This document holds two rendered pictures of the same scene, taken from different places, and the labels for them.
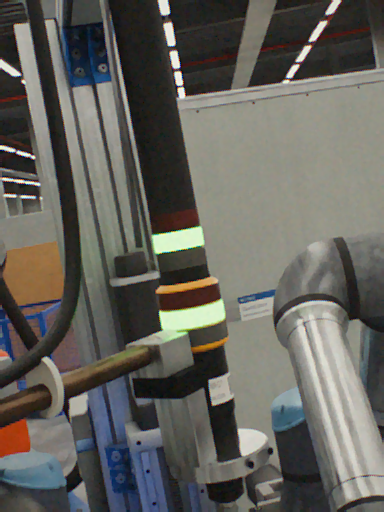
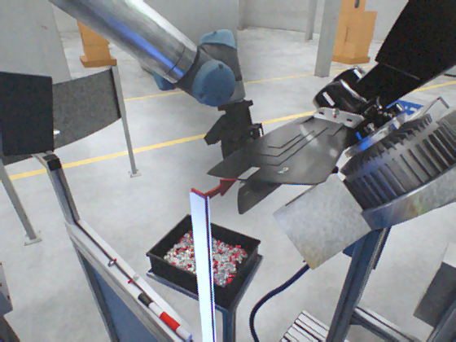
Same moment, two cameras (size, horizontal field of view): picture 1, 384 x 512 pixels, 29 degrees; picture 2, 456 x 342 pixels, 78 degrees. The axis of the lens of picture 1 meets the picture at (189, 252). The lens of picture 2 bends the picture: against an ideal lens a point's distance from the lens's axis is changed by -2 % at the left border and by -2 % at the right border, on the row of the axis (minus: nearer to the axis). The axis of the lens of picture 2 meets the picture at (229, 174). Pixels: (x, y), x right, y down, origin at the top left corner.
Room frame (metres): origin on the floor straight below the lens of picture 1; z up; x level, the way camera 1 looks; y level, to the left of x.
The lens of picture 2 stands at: (0.94, 0.35, 1.37)
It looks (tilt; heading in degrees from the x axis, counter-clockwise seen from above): 31 degrees down; 239
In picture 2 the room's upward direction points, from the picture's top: straight up
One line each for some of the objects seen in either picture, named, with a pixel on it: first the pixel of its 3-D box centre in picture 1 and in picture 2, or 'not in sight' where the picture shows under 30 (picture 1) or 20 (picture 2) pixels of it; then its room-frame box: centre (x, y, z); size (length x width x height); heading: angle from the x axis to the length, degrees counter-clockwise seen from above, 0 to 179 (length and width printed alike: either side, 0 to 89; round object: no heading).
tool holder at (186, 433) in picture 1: (199, 398); not in sight; (0.49, 0.01, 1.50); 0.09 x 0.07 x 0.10; 141
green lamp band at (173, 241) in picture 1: (178, 239); not in sight; (0.50, 0.01, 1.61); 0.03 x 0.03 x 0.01
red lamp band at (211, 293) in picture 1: (188, 295); not in sight; (0.50, 0.01, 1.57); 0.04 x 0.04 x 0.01
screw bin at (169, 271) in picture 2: not in sight; (205, 256); (0.73, -0.10, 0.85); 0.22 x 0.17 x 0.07; 120
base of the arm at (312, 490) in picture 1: (316, 488); not in sight; (1.31, -0.15, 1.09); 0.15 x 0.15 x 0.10
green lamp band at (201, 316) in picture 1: (192, 313); not in sight; (0.50, 0.01, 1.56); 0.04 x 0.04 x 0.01
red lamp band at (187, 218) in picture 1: (174, 220); not in sight; (0.50, 0.01, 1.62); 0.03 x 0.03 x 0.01
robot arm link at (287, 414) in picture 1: (309, 425); not in sight; (1.31, -0.16, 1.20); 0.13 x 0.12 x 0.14; 88
